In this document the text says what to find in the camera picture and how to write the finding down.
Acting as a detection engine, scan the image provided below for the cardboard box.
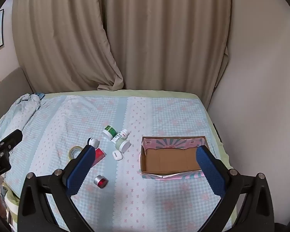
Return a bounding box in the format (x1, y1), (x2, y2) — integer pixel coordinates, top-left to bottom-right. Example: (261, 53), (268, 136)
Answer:
(140, 135), (206, 180)

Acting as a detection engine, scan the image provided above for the grey upholstered headboard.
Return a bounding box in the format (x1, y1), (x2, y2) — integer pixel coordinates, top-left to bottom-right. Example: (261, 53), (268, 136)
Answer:
(0, 67), (32, 124)

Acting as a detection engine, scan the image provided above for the black cap white bottle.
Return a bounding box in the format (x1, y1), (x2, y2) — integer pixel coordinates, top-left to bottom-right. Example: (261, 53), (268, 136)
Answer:
(87, 137), (99, 149)

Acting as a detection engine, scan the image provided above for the silver cylinder with red end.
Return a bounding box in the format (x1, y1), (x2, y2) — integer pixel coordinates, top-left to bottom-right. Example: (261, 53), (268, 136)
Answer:
(94, 174), (109, 187)

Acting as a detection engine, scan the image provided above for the crumpled light blue quilt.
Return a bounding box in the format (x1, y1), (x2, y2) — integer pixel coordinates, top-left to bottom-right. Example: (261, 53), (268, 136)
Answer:
(0, 93), (47, 150)

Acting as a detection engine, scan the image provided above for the small red box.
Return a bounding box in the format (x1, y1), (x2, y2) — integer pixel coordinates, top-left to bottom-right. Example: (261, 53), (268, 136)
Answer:
(90, 148), (105, 168)

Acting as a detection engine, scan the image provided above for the beige curtain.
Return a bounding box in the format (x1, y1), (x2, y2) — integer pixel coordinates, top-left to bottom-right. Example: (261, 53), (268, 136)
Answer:
(12, 0), (124, 93)
(97, 0), (232, 105)

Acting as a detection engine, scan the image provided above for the white pill bottle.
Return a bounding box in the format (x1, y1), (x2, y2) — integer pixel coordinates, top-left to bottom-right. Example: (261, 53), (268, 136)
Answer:
(111, 129), (129, 143)

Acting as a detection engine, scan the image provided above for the blue pink patterned bedsheet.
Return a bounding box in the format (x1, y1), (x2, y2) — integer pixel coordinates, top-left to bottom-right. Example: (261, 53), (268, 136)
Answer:
(3, 94), (232, 232)

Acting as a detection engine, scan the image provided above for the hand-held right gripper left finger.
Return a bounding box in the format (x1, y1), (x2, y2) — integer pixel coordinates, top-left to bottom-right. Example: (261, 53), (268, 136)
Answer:
(18, 144), (97, 232)

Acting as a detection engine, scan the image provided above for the light green lid jar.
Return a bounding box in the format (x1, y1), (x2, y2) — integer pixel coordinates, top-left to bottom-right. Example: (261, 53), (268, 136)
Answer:
(114, 139), (131, 153)

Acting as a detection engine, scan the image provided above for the clear tape roll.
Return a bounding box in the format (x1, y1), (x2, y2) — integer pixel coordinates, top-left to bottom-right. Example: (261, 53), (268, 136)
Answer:
(68, 146), (83, 160)

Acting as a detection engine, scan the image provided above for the green label white jar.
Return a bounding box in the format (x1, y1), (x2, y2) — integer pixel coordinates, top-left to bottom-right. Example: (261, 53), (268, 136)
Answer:
(102, 125), (117, 140)

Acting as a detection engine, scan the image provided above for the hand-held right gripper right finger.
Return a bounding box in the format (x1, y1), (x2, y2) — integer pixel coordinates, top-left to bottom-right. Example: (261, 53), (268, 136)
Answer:
(196, 145), (275, 232)

